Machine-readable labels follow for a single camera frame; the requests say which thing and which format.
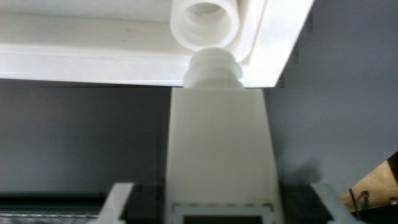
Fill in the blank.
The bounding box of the white desk tabletop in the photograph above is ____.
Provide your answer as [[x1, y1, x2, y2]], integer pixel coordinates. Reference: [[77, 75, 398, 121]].
[[0, 0, 317, 88]]

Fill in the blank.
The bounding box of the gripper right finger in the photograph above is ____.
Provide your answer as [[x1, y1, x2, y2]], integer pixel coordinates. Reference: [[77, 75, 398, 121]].
[[311, 183, 365, 224]]

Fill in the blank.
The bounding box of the white desk leg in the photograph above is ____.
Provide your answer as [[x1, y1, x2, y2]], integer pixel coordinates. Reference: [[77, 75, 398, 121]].
[[164, 48, 285, 224]]

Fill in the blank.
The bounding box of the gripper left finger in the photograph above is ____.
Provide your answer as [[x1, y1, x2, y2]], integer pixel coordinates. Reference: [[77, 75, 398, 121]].
[[95, 183, 136, 224]]

